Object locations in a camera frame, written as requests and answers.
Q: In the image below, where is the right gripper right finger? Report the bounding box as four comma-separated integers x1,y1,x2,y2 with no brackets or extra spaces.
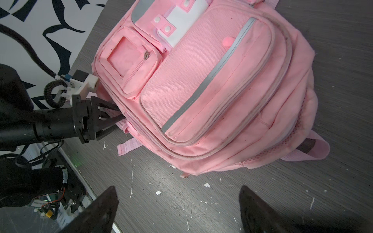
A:
239,185,300,233

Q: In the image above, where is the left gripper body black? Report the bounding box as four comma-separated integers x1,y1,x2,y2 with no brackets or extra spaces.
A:
35,95,96,144

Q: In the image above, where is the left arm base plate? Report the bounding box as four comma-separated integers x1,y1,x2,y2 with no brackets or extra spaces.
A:
41,150,86,214

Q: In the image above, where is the pink student backpack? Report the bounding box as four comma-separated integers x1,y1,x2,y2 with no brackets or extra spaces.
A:
92,1,330,176

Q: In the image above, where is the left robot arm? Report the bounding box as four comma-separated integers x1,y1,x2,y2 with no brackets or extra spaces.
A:
1,65,124,207

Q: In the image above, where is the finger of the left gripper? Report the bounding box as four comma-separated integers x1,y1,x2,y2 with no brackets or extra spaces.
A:
90,96,121,117
93,114,125,141

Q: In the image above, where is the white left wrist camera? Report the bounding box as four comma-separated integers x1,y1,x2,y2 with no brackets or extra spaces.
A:
60,70,99,105

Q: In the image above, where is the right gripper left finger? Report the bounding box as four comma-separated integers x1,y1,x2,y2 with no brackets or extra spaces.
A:
60,186,119,233

